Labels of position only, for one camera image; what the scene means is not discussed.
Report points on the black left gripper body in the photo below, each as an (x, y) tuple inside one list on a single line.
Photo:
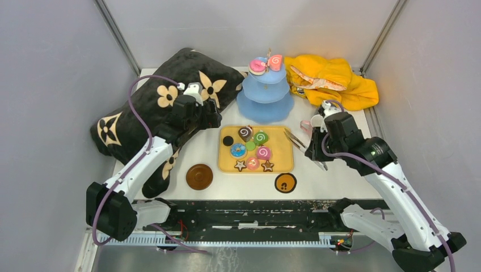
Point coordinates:
[(199, 120)]

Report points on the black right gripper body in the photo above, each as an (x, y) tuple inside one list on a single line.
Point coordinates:
[(316, 153)]

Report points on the black sandwich cookie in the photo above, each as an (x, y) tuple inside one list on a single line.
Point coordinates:
[(228, 141)]

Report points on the chocolate swirl roll cake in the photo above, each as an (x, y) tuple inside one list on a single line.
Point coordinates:
[(245, 133)]

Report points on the metal serving tongs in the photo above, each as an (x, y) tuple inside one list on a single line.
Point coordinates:
[(303, 148)]

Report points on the pink frosted donut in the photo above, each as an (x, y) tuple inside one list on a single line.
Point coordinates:
[(257, 67)]

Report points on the star cookie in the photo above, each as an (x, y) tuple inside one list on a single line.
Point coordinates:
[(240, 165), (267, 166)]

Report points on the salmon swirl cake slice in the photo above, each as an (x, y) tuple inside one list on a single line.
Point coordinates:
[(275, 62)]

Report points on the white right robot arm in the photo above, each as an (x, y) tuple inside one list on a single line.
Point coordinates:
[(417, 241)]

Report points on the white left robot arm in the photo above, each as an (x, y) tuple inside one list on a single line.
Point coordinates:
[(110, 207)]

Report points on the blue frosted donut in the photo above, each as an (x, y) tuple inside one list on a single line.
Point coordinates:
[(238, 151)]

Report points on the yellow serving tray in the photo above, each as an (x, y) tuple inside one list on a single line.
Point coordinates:
[(281, 147)]

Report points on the pink mug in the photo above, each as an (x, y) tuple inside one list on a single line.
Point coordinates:
[(317, 121)]

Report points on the green macaron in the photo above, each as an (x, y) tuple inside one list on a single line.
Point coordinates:
[(250, 146)]

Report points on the green swirl roll cake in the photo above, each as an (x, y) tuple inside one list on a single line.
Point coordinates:
[(260, 138)]

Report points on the blue three-tier cake stand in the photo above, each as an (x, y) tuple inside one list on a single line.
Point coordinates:
[(265, 99)]

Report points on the pink round candy cake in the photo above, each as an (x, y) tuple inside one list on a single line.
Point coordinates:
[(252, 163)]

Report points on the pink swirl roll cake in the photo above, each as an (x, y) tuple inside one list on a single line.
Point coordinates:
[(263, 153)]

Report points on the brown round coaster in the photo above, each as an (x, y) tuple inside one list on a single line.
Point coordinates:
[(199, 177)]

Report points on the yellow garment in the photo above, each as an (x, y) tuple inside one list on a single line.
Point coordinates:
[(317, 79)]

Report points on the black floral plush pillow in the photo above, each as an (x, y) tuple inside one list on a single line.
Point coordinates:
[(120, 134)]

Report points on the yellow black round coaster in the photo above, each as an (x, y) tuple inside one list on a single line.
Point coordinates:
[(285, 183)]

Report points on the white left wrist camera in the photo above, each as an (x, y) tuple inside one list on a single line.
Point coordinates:
[(194, 90)]

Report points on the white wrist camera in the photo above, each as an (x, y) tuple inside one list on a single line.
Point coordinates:
[(327, 109), (194, 90)]

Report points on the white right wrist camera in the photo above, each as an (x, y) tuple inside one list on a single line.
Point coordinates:
[(327, 109)]

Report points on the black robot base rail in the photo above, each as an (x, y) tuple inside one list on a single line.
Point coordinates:
[(240, 221)]

